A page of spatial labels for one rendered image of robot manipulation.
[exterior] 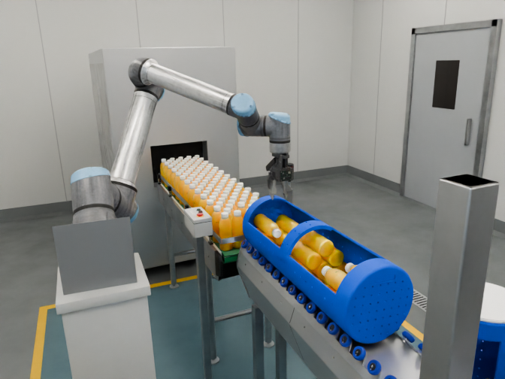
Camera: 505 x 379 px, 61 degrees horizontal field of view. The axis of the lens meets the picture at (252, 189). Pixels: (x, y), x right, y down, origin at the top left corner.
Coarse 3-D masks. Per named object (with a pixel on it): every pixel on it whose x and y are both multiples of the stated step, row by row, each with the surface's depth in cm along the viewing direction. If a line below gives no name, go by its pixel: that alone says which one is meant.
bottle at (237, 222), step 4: (236, 216) 232; (240, 216) 234; (232, 220) 233; (236, 220) 232; (240, 220) 232; (232, 224) 233; (236, 224) 232; (240, 224) 232; (232, 228) 234; (236, 228) 232; (240, 228) 232; (232, 232) 235; (236, 232) 233; (240, 232) 233; (232, 236) 235; (236, 244) 235; (240, 244) 235
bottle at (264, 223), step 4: (256, 216) 214; (260, 216) 212; (264, 216) 212; (256, 220) 212; (260, 220) 209; (264, 220) 207; (268, 220) 205; (272, 220) 207; (256, 224) 212; (260, 224) 207; (264, 224) 204; (268, 224) 202; (272, 224) 202; (276, 224) 202; (260, 228) 208; (264, 228) 203; (268, 228) 201; (272, 228) 200; (276, 228) 201; (264, 232) 205; (268, 232) 201; (272, 232) 199; (272, 236) 202
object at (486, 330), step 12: (480, 324) 145; (492, 324) 143; (504, 324) 143; (480, 336) 146; (492, 336) 144; (504, 336) 144; (480, 348) 174; (492, 348) 171; (504, 348) 145; (480, 360) 176; (492, 360) 172; (504, 360) 147; (480, 372) 177; (492, 372) 173; (504, 372) 148
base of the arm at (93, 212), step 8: (80, 208) 159; (88, 208) 159; (96, 208) 160; (104, 208) 161; (112, 208) 165; (80, 216) 157; (88, 216) 157; (96, 216) 157; (104, 216) 159; (112, 216) 162
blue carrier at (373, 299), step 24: (288, 216) 223; (312, 216) 192; (264, 240) 191; (288, 240) 175; (336, 240) 187; (288, 264) 171; (360, 264) 143; (384, 264) 141; (312, 288) 155; (360, 288) 137; (384, 288) 141; (408, 288) 147; (336, 312) 142; (360, 312) 140; (384, 312) 144; (408, 312) 149; (360, 336) 143; (384, 336) 147
